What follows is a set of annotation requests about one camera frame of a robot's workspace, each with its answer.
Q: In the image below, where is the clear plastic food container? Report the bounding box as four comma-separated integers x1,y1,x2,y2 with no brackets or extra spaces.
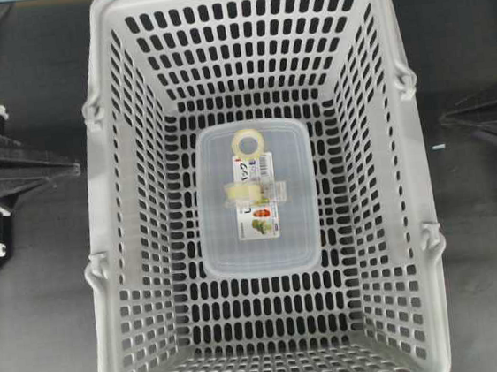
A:
195,118,321,278

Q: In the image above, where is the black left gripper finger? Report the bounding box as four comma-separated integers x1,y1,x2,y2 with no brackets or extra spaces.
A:
0,134,73,167
0,163,80,202

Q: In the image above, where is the grey plastic shopping basket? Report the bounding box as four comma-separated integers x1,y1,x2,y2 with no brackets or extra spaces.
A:
82,0,451,372

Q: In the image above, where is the clear tape roll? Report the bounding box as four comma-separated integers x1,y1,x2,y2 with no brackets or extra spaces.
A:
231,128,265,161

